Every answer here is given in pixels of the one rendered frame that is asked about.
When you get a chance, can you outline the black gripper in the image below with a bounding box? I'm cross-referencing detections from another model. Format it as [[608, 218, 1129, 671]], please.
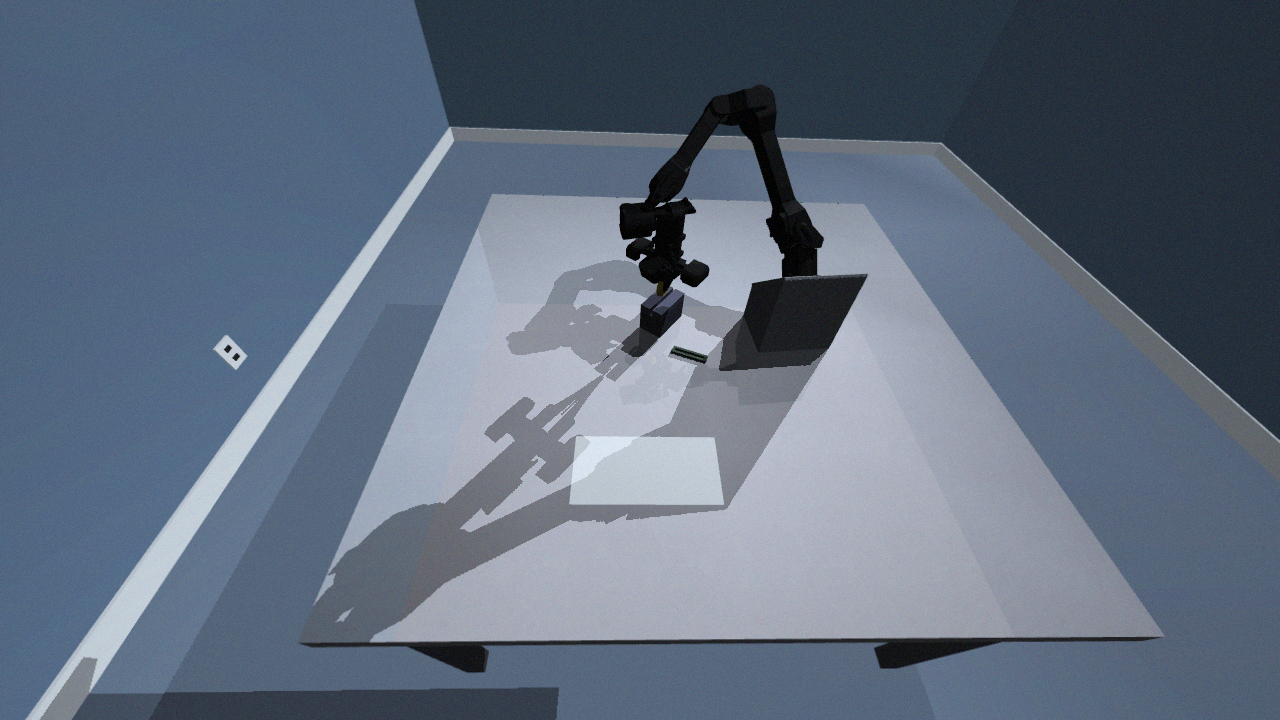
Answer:
[[626, 234, 710, 292]]

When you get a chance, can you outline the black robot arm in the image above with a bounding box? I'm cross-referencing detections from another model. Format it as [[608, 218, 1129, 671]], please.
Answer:
[[620, 85, 824, 284]]

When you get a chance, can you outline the dark green slotted holder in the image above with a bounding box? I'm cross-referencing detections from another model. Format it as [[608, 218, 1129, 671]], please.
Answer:
[[671, 346, 708, 363]]

